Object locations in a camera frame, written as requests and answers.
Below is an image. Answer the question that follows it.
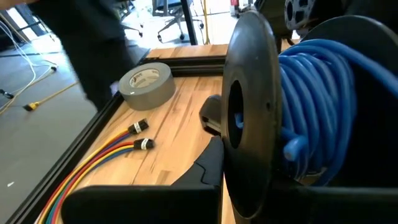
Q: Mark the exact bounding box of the grey duct tape roll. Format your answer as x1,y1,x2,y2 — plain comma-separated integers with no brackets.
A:
118,62,177,111

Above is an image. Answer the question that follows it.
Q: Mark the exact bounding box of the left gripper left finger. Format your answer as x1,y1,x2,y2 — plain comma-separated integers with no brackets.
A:
60,135,224,224

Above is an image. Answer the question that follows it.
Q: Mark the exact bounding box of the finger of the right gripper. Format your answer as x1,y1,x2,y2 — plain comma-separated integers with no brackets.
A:
198,95,222,136

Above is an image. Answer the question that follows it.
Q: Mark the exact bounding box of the thin blue cord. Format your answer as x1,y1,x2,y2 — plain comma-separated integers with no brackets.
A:
233,39,398,187

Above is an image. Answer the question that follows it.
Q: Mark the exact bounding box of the yellow extension cord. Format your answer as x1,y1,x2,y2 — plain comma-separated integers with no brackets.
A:
23,81,80,112

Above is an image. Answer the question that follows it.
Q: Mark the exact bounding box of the black pole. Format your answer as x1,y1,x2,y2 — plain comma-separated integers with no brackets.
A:
180,0,199,46

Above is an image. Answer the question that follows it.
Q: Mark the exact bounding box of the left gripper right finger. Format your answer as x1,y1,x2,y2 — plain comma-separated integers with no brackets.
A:
264,185,398,224

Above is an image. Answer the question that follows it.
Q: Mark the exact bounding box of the multicoloured wire harness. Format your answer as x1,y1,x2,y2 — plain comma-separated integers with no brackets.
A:
46,138,155,224
37,118,149,224

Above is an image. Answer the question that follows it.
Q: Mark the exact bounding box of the black office chair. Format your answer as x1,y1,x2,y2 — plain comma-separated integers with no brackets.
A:
151,0,205,43

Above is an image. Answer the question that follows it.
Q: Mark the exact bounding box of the person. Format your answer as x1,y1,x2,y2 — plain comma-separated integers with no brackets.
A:
0,0,137,113

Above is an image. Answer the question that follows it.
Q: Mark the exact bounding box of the long yellow cable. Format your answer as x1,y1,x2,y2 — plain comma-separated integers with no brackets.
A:
201,0,211,45

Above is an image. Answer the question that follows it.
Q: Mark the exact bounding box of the black cord spool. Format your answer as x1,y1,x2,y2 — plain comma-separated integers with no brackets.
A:
220,9,398,220

